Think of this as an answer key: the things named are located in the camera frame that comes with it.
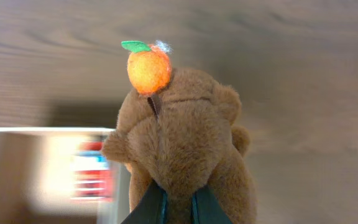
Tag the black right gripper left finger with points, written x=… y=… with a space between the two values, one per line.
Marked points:
x=152 y=209

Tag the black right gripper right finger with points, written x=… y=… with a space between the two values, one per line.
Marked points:
x=205 y=208

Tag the red toy truck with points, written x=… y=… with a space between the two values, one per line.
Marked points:
x=92 y=172

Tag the brown plush bear with orange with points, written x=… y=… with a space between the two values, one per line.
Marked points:
x=177 y=127

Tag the white cardboard box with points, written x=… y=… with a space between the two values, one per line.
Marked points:
x=36 y=178

